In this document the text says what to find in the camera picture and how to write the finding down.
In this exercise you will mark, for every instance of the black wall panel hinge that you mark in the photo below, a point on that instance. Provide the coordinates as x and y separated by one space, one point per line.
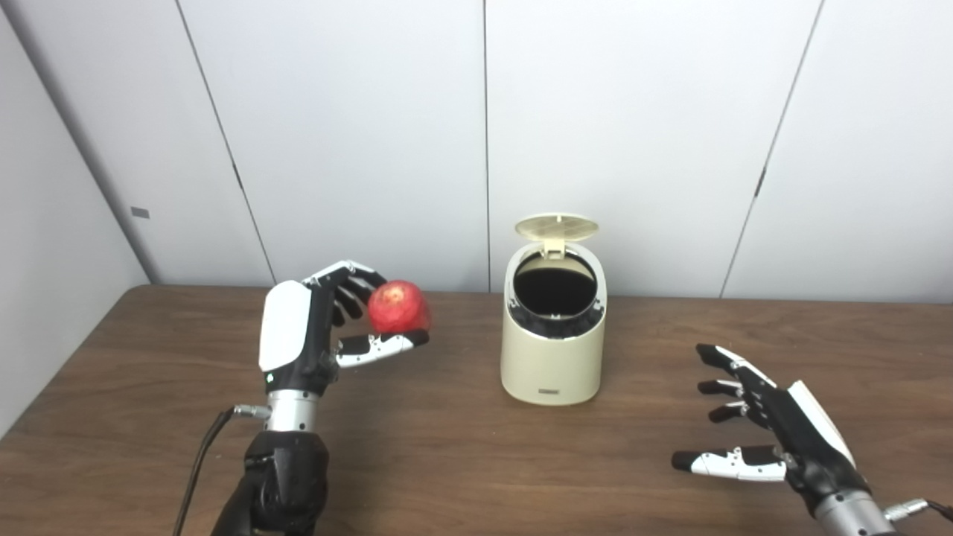
238 177
759 182

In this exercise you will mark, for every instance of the red apple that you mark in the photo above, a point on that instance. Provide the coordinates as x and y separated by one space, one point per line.
398 305

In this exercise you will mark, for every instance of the cream round bin lid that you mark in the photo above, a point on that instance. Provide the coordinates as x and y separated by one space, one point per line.
557 227

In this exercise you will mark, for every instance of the cream-colored bin body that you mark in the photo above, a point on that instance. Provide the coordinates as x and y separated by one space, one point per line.
551 365

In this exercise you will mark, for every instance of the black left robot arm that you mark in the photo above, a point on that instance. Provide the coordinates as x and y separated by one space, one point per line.
287 476

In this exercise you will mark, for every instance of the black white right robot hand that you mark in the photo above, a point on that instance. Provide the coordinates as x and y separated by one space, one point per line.
804 439

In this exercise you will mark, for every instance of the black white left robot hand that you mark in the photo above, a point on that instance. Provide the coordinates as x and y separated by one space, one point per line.
287 327

